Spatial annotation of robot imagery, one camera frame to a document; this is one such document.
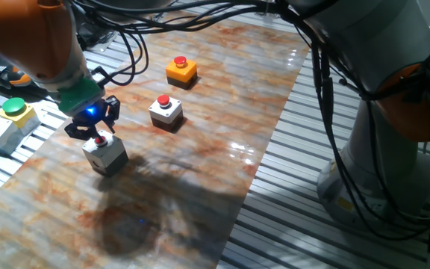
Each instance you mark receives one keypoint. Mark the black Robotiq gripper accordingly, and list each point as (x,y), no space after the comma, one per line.
(88,114)

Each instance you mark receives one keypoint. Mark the grey metal base plate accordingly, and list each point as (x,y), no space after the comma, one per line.
(105,46)

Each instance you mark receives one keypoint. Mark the orange box red mushroom button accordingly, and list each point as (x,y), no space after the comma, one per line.
(180,73)

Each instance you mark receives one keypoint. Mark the marble pattern table mat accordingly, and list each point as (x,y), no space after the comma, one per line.
(185,149)

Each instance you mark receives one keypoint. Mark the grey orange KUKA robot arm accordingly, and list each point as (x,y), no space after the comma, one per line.
(379,37)

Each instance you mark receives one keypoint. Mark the yellow box green mushroom button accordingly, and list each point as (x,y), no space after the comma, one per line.
(19,112)

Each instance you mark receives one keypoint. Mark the grey box red mushroom button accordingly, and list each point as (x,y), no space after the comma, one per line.
(165,112)

